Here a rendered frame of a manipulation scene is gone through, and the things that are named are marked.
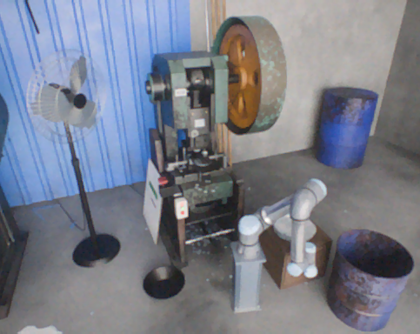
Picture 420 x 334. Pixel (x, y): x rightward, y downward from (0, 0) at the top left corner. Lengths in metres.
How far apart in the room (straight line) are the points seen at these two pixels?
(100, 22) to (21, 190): 1.82
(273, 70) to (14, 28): 2.17
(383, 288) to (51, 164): 3.00
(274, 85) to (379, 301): 1.40
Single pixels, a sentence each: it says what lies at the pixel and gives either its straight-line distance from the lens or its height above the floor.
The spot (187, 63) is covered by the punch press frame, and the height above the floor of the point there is 1.47.
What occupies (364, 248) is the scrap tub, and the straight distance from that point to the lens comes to 2.38.
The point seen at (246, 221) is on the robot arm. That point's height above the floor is 0.68.
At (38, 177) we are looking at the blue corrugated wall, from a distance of 3.53.
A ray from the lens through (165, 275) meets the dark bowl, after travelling 2.44.
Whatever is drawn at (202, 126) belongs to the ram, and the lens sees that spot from 2.20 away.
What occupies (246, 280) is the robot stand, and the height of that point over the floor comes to 0.28.
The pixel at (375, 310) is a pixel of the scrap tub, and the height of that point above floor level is 0.20.
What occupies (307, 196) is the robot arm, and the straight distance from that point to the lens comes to 1.56.
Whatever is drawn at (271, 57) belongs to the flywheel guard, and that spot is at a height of 1.52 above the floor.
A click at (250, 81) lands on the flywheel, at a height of 1.33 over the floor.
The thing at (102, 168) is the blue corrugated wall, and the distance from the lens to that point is 3.49.
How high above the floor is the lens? 1.79
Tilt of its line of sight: 27 degrees down
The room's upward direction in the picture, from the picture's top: 1 degrees counter-clockwise
